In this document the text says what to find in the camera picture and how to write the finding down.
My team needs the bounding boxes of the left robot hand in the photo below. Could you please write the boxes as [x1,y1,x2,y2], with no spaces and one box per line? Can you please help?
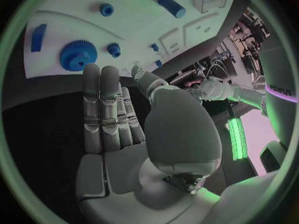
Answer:
[185,84,205,100]

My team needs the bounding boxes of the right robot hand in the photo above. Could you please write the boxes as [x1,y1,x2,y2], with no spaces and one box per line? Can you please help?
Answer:
[75,63,223,224]

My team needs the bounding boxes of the white task board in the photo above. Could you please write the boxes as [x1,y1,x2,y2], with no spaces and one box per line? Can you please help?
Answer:
[23,0,238,79]

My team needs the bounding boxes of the glowing light bar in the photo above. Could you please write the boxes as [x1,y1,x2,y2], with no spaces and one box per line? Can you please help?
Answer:
[224,115,249,161]

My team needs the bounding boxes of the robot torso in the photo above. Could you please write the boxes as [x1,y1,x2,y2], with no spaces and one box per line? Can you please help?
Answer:
[258,32,299,155]

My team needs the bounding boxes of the blue long cylinder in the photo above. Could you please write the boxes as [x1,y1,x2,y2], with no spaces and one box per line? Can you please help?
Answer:
[157,0,187,19]

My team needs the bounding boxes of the small blue gear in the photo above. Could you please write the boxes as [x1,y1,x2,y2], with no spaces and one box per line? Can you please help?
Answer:
[106,43,122,58]

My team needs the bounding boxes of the blue block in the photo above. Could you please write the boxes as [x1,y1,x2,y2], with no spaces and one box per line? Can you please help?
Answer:
[30,23,48,53]

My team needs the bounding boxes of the white cable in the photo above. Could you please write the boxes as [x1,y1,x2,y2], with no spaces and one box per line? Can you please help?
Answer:
[205,60,226,78]

